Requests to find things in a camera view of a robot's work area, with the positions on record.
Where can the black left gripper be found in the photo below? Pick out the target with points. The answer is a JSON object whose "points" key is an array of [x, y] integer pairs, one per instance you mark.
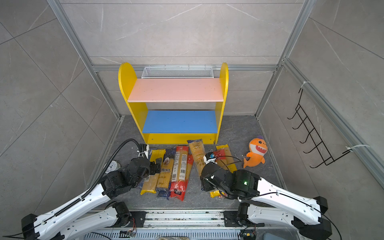
{"points": [[154, 170]]}

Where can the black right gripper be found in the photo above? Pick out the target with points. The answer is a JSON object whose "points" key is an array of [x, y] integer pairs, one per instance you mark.
{"points": [[205, 184]]}

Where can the blue label spaghetti bag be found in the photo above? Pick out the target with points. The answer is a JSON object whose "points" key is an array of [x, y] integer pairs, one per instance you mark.
{"points": [[165, 177]]}

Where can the blue bottom spaghetti bag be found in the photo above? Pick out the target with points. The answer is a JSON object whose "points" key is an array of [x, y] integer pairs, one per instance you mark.
{"points": [[198, 152]]}

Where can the red spaghetti bag white label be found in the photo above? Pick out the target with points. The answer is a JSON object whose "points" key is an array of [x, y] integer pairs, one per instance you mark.
{"points": [[180, 150]]}

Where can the dark blue spaghetti box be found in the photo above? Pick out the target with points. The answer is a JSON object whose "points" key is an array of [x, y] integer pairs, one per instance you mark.
{"points": [[141, 183]]}

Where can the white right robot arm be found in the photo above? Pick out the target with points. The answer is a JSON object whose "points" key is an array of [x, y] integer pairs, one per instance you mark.
{"points": [[262, 203]]}

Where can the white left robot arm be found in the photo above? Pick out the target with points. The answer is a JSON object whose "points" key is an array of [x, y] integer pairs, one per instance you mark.
{"points": [[67, 222]]}

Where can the yellow shelf with coloured boards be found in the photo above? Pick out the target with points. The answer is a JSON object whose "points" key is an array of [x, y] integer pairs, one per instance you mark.
{"points": [[175, 127]]}

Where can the yellow clear spaghetti bag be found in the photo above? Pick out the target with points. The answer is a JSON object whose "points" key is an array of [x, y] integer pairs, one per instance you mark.
{"points": [[228, 159]]}

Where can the yellow top spaghetti bag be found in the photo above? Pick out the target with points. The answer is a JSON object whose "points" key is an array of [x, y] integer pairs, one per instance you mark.
{"points": [[150, 183]]}

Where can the red yellow spaghetti bag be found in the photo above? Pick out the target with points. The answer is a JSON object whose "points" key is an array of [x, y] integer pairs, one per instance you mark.
{"points": [[220, 157]]}

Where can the orange shark plush toy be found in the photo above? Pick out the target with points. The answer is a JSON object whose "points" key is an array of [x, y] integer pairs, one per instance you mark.
{"points": [[258, 148]]}

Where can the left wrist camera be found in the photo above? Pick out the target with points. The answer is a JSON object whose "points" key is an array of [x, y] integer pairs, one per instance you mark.
{"points": [[143, 150]]}

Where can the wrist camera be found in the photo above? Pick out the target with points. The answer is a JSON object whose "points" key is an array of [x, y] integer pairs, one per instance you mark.
{"points": [[209, 158], [143, 150]]}

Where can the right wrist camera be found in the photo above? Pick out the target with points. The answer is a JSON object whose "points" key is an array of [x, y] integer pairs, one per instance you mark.
{"points": [[209, 158]]}

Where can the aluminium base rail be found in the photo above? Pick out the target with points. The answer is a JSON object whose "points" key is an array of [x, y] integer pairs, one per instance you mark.
{"points": [[192, 225]]}

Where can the white wire mesh basket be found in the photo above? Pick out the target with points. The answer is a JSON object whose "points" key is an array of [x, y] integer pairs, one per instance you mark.
{"points": [[177, 73]]}

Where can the black wire hook rack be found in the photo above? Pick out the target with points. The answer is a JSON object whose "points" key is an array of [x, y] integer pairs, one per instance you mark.
{"points": [[313, 136]]}

